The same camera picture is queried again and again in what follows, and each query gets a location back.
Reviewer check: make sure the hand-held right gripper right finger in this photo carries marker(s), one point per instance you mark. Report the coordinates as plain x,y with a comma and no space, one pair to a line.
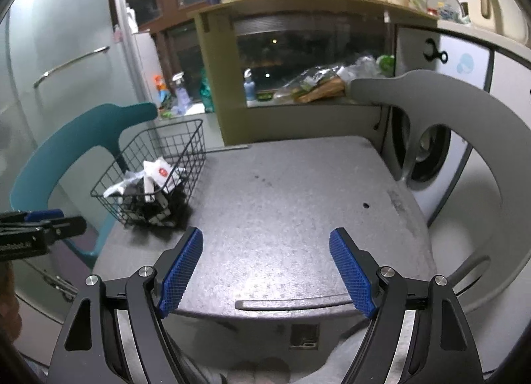
350,272

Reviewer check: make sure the clear spray bottle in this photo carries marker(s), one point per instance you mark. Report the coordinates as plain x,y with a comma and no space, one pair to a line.
180,93

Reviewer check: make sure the olive wooden shelf unit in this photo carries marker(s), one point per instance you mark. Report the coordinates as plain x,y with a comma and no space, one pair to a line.
215,77

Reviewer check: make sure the metal folding bracket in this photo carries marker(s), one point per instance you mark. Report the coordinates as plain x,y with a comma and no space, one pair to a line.
54,280

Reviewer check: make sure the grey plastic chair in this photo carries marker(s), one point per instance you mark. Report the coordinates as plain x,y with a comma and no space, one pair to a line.
498,126

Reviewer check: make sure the person's left forearm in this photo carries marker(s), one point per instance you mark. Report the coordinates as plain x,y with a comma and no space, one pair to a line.
6,305

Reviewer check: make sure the blue bubble sticker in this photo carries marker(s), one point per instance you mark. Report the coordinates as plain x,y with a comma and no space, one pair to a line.
465,63

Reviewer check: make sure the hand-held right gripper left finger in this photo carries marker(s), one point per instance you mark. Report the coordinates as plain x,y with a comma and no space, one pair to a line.
182,272

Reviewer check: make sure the washing machine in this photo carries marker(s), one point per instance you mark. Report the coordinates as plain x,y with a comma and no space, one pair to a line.
415,48
431,151

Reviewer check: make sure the white plastic bag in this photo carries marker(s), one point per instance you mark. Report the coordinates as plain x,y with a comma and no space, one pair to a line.
365,66

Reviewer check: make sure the white refrigerator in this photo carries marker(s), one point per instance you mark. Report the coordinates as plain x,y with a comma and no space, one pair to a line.
62,35

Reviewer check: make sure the red label white sachet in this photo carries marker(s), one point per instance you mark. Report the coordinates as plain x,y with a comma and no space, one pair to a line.
159,170

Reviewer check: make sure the black bottle opener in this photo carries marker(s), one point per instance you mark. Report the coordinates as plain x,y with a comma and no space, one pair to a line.
431,52

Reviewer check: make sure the white wet wipes packet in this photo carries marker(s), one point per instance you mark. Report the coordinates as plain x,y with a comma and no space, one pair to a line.
120,188

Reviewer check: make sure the orange spray bottle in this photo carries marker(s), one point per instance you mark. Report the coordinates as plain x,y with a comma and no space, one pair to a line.
159,87

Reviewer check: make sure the green packet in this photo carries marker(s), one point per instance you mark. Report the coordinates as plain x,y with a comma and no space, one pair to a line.
386,63

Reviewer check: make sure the green plastic bag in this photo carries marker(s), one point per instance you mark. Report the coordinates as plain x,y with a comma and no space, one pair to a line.
206,93

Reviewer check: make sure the clear bag of vegetables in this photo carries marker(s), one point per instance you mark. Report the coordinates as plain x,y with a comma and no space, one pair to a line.
303,81

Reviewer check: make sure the small blue bottle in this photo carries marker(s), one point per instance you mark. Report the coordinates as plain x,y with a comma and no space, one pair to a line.
249,87

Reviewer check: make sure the teal plastic chair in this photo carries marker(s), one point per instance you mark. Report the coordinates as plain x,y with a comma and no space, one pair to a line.
62,139

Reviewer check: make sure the small green dish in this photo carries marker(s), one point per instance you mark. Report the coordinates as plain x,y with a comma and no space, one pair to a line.
264,96

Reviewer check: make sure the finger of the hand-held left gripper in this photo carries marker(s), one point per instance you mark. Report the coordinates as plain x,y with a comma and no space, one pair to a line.
66,227
41,215

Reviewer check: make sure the pile of black tissue packs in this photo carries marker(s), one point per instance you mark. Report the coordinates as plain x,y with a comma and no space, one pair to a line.
141,207

